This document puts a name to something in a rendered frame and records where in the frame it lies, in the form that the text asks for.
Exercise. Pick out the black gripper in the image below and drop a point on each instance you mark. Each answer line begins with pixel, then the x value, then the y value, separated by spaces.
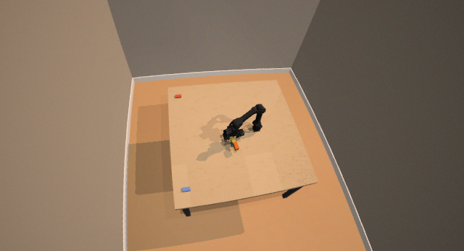
pixel 238 134

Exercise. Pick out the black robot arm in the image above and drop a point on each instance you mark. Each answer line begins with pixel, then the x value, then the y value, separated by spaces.
pixel 259 109

